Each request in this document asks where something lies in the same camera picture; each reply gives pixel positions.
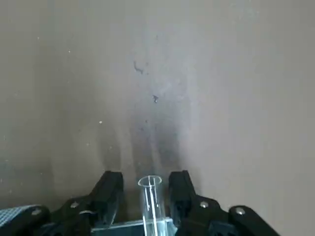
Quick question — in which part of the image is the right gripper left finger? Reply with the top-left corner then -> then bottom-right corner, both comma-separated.
0,171 -> 125,236

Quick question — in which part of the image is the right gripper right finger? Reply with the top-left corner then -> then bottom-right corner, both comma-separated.
168,171 -> 281,236

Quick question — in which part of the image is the clear glass test tube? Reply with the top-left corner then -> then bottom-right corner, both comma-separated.
137,175 -> 164,236

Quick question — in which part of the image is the steel tray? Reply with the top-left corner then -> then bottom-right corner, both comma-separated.
91,217 -> 179,236

